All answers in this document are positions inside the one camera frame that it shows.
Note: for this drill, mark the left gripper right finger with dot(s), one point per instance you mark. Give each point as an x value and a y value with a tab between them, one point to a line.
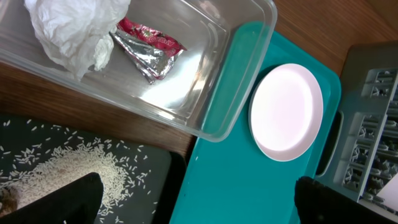
319	204

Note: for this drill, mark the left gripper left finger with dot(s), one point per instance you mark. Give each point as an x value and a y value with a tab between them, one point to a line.
77	202

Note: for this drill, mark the white rice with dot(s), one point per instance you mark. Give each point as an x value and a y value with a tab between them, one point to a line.
77	165

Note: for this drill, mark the brown food scrap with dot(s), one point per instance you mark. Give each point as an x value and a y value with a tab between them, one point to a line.
9	200

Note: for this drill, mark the white paper cup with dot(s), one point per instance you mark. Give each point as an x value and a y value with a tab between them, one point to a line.
389	194

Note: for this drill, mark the pink plate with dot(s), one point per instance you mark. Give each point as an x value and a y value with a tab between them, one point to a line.
285	112

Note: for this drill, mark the white napkin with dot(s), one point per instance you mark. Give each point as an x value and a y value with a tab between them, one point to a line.
76	34

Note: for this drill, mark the red snack wrapper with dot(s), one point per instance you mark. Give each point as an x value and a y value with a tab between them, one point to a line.
153	52

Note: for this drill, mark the grey dishwasher rack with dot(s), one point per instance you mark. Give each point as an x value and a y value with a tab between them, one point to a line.
361	155

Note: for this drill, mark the black plastic tray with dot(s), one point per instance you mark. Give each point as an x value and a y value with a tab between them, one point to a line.
149	174

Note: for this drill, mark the teal serving tray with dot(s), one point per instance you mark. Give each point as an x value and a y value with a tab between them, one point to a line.
232	181

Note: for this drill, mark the clear plastic bin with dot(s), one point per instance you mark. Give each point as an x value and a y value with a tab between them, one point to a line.
224	45

